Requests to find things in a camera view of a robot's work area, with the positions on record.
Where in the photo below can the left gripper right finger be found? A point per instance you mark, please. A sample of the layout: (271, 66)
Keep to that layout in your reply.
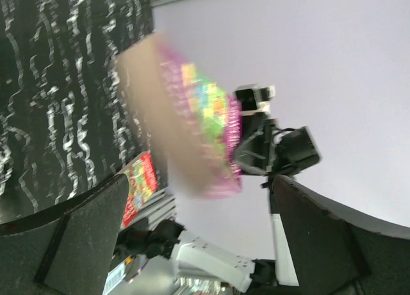
(337, 249)

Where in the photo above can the purple 117-storey treehouse book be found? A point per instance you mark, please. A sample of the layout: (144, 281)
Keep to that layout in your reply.
(192, 121)

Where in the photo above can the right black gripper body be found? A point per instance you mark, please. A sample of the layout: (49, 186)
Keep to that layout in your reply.
(268, 150)

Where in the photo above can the red 13-storey treehouse book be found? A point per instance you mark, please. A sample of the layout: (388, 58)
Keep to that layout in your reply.
(143, 183)

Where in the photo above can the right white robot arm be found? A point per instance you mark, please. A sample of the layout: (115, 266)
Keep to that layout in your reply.
(248, 276)

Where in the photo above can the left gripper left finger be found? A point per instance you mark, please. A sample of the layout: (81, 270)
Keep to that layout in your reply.
(70, 244)

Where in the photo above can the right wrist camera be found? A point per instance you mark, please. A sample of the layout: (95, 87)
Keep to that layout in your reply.
(254, 99)

